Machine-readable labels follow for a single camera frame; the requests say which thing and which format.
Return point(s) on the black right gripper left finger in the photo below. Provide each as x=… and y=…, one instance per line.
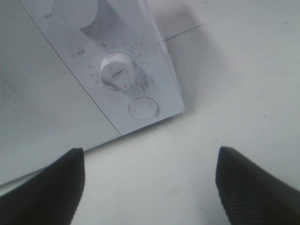
x=49, y=198

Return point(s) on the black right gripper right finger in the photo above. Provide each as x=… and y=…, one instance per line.
x=251, y=195

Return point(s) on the white microwave door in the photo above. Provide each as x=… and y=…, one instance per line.
x=44, y=111

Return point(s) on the round white door button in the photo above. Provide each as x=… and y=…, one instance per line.
x=143, y=108

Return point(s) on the lower white timer knob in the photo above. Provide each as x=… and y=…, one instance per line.
x=118, y=71

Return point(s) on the white microwave oven body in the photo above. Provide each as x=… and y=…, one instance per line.
x=121, y=26

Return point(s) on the upper white power knob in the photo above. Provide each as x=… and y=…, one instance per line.
x=75, y=13

